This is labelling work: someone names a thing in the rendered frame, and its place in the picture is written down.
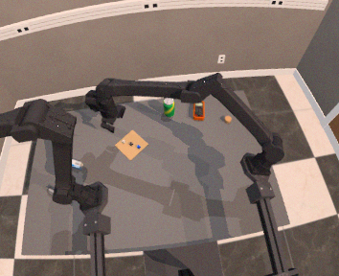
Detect orange digital multimeter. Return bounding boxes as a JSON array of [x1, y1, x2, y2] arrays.
[[193, 102, 204, 121]]

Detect small white and blue box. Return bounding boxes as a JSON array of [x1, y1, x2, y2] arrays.
[[72, 159, 83, 170]]

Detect orange flat mat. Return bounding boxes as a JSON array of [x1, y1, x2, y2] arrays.
[[115, 130, 148, 161]]

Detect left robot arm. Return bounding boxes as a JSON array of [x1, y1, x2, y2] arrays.
[[0, 99, 102, 211]]

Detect green and yellow can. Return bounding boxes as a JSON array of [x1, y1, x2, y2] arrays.
[[163, 98, 175, 117]]

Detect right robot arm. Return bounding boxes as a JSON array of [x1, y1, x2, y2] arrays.
[[85, 73, 284, 176]]

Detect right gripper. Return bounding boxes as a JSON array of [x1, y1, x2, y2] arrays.
[[101, 104, 125, 133]]

